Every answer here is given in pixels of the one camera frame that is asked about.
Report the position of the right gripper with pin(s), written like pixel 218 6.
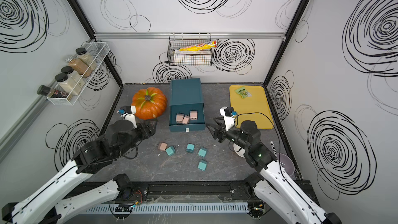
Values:
pixel 219 131

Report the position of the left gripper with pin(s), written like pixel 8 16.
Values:
pixel 143 126

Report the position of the pink plug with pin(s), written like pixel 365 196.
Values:
pixel 194 115
pixel 179 118
pixel 162 146
pixel 186 119

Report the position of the teal top drawer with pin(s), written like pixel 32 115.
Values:
pixel 193 125

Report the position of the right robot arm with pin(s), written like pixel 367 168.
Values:
pixel 275 187

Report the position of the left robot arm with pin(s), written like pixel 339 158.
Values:
pixel 50 203

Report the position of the teal drawer cabinet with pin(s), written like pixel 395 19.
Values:
pixel 186 91

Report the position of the orange pumpkin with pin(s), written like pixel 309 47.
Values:
pixel 150 103

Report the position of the teal plug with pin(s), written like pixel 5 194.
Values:
pixel 171 150
pixel 202 152
pixel 202 165
pixel 190 148

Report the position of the white bowl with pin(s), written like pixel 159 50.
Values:
pixel 238 150

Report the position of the yellow tray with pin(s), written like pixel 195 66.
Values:
pixel 254 108

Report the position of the green snack packet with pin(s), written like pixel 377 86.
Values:
pixel 243 92

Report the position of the purple cup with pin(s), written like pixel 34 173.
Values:
pixel 286 163

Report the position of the spice jar cream powder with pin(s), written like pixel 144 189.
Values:
pixel 68 84

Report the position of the yellow tube package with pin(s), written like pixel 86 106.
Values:
pixel 200 47

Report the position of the spice jar white powder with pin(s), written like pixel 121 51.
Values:
pixel 70 72

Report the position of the spice jar brown powder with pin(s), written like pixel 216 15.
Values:
pixel 79 66

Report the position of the spice jar beige powder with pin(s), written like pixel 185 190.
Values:
pixel 86 57

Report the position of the dark sauce bottle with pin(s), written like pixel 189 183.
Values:
pixel 51 92

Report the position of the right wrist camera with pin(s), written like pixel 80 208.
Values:
pixel 229 115

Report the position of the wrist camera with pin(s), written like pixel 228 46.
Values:
pixel 229 115
pixel 128 113

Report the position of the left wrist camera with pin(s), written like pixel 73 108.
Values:
pixel 128 113

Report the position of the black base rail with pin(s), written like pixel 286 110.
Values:
pixel 234 190

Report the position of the grey cable duct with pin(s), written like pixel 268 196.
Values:
pixel 169 208

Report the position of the black wire basket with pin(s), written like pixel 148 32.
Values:
pixel 175 56

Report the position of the clear wall shelf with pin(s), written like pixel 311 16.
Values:
pixel 83 78

